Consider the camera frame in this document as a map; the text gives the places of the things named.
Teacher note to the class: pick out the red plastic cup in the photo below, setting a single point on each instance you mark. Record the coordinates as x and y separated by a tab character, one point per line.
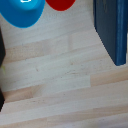
60	4

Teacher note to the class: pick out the blue plastic bowl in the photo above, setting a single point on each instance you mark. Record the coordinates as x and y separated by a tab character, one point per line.
21	15

